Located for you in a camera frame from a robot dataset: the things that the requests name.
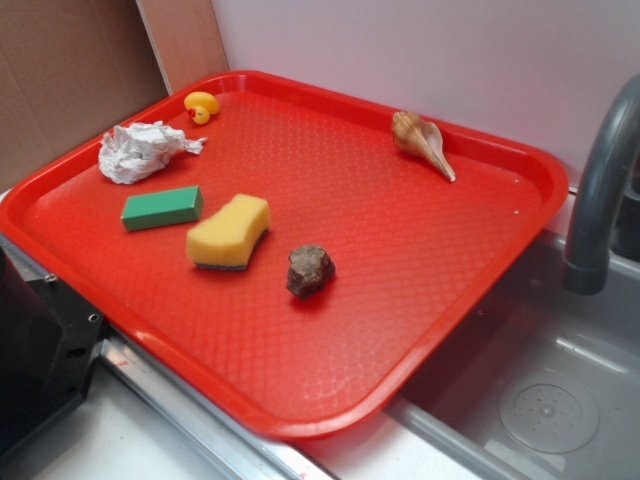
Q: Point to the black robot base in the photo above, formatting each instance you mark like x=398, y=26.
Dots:
x=50, y=339

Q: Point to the green rectangular block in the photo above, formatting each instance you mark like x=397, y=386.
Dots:
x=163, y=208

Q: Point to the red plastic tray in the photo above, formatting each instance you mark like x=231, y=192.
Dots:
x=413, y=252

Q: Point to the brown rock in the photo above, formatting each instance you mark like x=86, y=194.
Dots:
x=310, y=269

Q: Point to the yellow sponge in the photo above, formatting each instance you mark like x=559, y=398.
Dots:
x=227, y=239

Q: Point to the spiral seashell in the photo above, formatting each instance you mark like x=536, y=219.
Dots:
x=415, y=136

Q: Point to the yellow rubber duck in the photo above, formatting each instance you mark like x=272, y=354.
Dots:
x=201, y=106

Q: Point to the crumpled white paper towel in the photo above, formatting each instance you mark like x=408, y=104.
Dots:
x=133, y=153

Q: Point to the grey plastic sink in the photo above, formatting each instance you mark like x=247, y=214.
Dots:
x=535, y=383

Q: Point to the grey faucet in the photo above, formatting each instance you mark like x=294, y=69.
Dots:
x=605, y=216

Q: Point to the brown cardboard panel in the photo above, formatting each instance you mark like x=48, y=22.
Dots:
x=72, y=69

